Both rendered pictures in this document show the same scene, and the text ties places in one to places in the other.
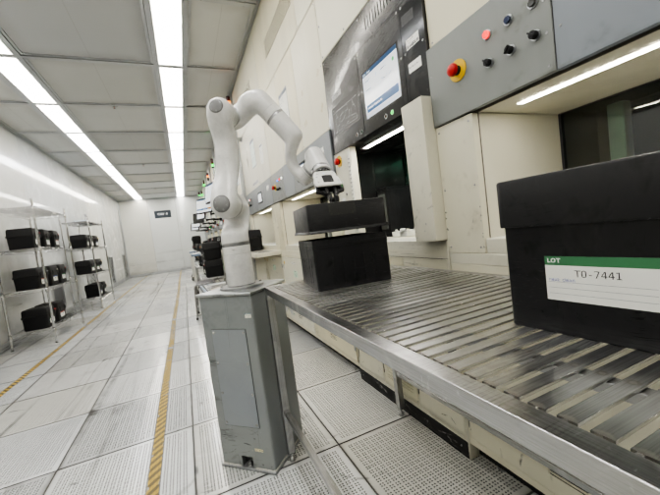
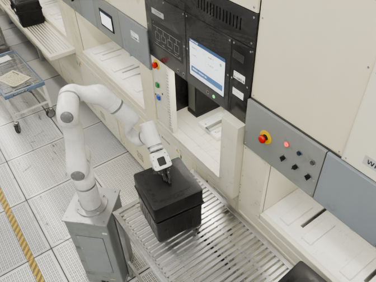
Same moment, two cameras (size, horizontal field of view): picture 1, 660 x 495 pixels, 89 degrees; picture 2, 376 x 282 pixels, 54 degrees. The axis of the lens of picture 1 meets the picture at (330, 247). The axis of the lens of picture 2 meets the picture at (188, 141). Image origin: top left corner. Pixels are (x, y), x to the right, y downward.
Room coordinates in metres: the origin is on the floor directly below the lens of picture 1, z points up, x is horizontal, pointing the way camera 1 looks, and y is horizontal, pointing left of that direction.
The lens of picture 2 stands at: (-0.05, 0.11, 2.56)
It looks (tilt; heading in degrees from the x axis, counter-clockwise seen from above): 42 degrees down; 349
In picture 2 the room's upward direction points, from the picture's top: 2 degrees counter-clockwise
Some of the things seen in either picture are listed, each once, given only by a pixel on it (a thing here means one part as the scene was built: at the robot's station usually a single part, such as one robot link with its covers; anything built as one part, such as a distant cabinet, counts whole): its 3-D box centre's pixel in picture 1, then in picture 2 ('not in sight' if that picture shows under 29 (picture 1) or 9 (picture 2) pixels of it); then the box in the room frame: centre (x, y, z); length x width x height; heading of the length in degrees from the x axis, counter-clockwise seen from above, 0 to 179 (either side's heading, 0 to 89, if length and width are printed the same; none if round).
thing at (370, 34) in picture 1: (446, 211); (243, 115); (1.82, -0.66, 0.98); 0.95 x 0.88 x 1.95; 113
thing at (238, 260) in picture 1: (239, 266); (88, 194); (1.48, 0.41, 0.85); 0.19 x 0.19 x 0.18
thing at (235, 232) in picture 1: (234, 218); (81, 165); (1.51, 0.41, 1.07); 0.19 x 0.12 x 0.24; 177
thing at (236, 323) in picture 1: (253, 368); (102, 239); (1.48, 0.41, 0.38); 0.28 x 0.28 x 0.76; 68
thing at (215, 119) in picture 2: (417, 230); (219, 125); (1.86, -0.50, 0.89); 0.22 x 0.21 x 0.04; 113
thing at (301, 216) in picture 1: (336, 213); (167, 186); (1.29, -0.04, 1.02); 0.29 x 0.29 x 0.13; 15
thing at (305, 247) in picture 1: (342, 258); (169, 206); (1.29, -0.04, 0.85); 0.28 x 0.28 x 0.17; 15
